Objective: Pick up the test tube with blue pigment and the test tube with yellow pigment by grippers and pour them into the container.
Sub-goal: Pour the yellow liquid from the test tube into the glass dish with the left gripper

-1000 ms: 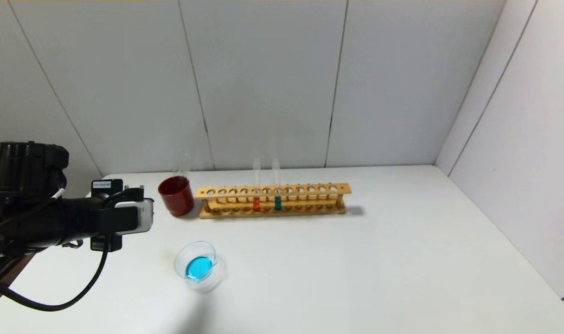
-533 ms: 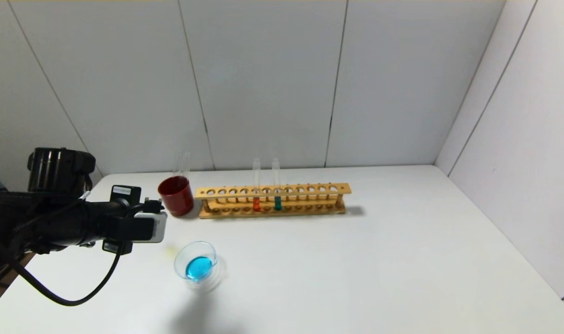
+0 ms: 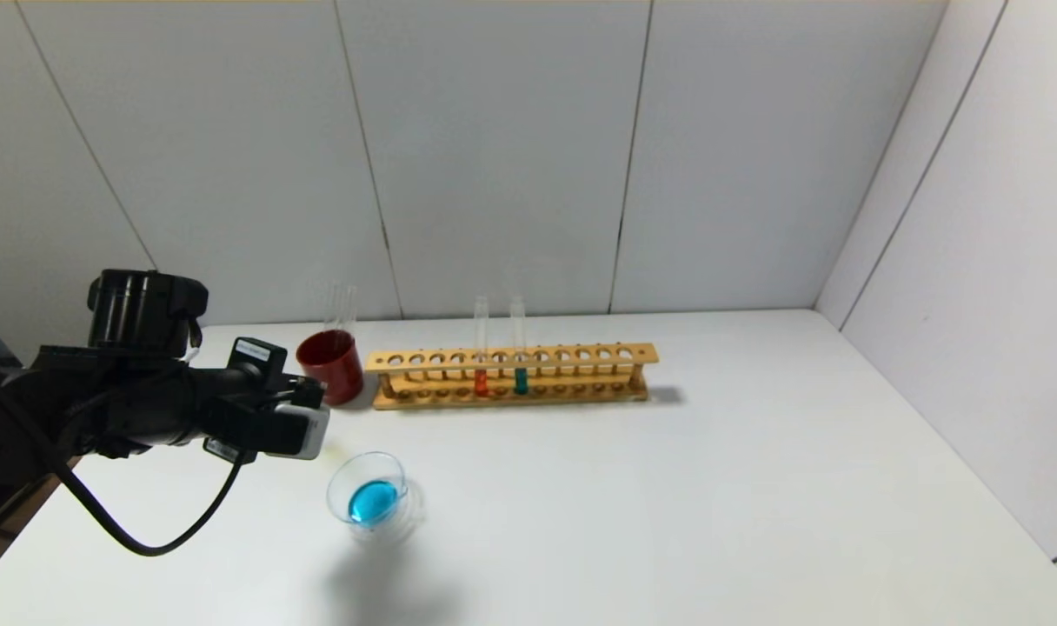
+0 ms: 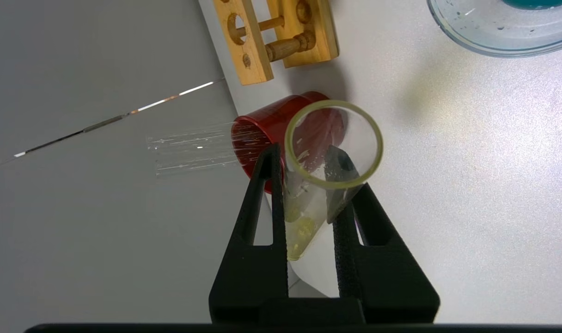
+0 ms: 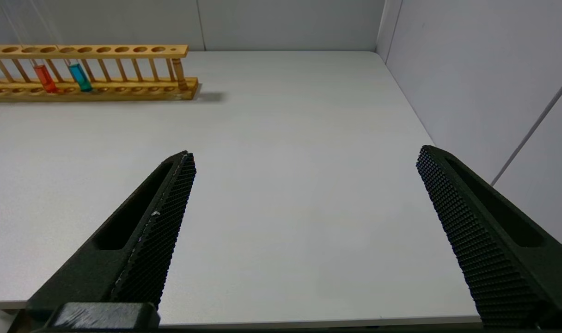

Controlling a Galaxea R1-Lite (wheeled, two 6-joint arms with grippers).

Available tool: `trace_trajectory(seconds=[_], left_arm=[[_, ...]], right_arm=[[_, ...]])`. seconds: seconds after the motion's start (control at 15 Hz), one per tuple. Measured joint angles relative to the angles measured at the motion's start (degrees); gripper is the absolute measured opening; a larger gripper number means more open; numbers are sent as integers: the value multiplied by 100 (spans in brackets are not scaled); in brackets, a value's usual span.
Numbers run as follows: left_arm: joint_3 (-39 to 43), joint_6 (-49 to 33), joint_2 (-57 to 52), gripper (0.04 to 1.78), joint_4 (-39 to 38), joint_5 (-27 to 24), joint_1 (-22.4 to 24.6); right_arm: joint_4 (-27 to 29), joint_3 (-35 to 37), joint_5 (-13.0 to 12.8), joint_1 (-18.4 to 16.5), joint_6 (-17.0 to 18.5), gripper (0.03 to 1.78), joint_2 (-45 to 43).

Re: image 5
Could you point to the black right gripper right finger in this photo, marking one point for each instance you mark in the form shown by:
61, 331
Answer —
498, 259

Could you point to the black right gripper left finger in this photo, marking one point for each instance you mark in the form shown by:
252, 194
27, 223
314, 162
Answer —
142, 249

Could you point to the wooden test tube rack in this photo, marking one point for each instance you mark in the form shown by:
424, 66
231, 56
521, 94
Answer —
124, 95

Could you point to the green pigment test tube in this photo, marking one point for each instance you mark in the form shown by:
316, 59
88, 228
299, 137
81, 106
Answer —
80, 77

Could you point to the red pigment test tube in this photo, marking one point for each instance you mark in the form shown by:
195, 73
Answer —
45, 79

